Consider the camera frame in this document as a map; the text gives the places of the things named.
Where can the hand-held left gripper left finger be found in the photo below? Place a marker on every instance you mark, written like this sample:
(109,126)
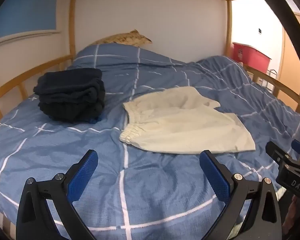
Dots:
(83,175)

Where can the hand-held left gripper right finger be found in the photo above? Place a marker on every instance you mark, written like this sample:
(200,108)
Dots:
(213,176)

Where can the cream pants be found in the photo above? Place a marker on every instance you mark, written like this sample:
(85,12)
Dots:
(190,130)

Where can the person's right hand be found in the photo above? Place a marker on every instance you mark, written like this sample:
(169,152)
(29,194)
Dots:
(291,212)

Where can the blue checked blanket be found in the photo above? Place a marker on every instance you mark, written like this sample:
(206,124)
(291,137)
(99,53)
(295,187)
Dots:
(165,187)

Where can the wooden door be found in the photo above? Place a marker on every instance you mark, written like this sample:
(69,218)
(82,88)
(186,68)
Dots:
(292,67)

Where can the stack of dark folded clothes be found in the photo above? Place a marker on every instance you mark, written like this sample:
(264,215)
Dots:
(70,95)

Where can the red storage box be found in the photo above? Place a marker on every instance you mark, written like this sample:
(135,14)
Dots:
(252,57)

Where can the patterned beige pillow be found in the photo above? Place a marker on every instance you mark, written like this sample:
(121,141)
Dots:
(125,38)

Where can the white window sill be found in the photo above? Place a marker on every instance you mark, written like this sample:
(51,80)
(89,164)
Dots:
(27,36)

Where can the blue window blind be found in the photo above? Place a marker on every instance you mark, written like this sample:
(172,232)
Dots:
(25,10)

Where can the wooden bunk bed frame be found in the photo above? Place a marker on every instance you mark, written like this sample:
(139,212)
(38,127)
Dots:
(72,30)

